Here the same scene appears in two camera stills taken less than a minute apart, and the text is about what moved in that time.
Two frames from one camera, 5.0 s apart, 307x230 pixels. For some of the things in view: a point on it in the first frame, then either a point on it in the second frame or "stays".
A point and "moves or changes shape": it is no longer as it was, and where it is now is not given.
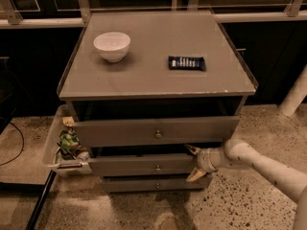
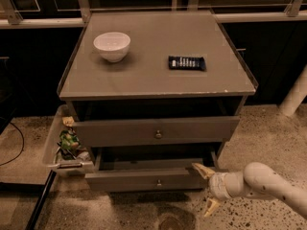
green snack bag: (69, 139) stays
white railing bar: (8, 23) stays
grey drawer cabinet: (141, 86) stays
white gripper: (203, 161) -> (218, 185)
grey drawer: (141, 166) moves or changes shape
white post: (296, 93) stays
